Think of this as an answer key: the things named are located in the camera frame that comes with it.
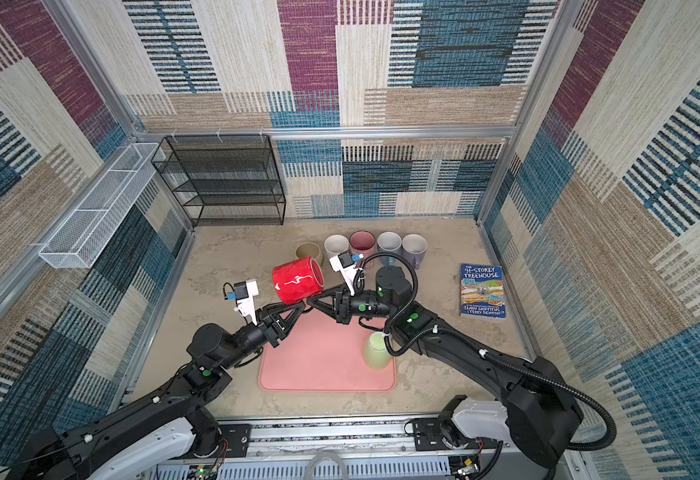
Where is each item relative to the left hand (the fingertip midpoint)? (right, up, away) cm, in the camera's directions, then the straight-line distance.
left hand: (302, 302), depth 66 cm
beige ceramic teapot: (-4, +12, +36) cm, 38 cm away
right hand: (+2, -1, +1) cm, 2 cm away
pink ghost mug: (+14, +14, +37) cm, 42 cm away
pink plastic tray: (+2, -19, +21) cm, 28 cm away
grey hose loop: (+3, -36, +5) cm, 37 cm away
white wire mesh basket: (-53, +13, +5) cm, 55 cm away
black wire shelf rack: (-36, +37, +45) cm, 68 cm away
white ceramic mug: (+4, +13, +38) cm, 40 cm away
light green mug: (+17, -16, +13) cm, 27 cm away
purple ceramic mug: (+32, +12, +40) cm, 53 cm away
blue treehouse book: (+52, -1, +30) cm, 60 cm away
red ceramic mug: (0, +5, -5) cm, 7 cm away
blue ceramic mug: (+23, +14, +38) cm, 47 cm away
